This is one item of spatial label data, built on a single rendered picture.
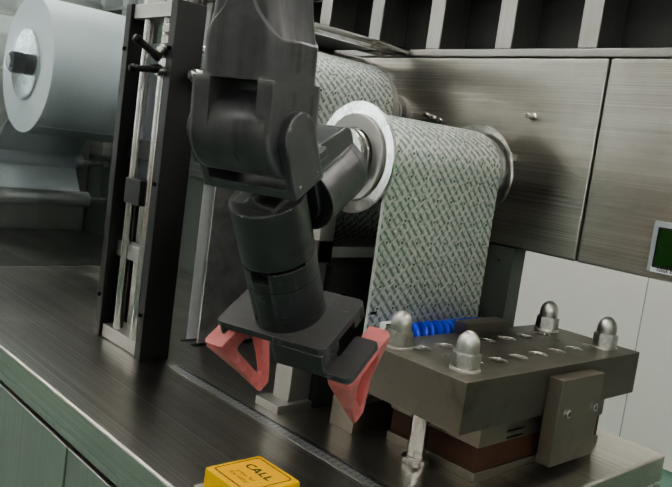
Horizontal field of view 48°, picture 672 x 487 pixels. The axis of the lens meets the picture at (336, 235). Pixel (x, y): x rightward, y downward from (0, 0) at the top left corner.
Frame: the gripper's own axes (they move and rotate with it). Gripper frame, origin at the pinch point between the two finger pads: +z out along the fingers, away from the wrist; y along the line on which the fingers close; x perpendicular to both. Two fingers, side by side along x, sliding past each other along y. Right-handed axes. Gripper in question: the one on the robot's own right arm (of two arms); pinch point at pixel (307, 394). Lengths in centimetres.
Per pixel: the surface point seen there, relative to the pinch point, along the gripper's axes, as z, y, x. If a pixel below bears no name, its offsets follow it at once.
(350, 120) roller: -5.4, 18.0, -41.2
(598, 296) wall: 184, 31, -261
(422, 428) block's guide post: 22.0, -0.7, -18.5
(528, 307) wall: 202, 65, -263
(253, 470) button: 14.2, 9.1, -0.2
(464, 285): 21, 5, -46
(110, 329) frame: 27, 57, -23
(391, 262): 10.7, 9.9, -33.8
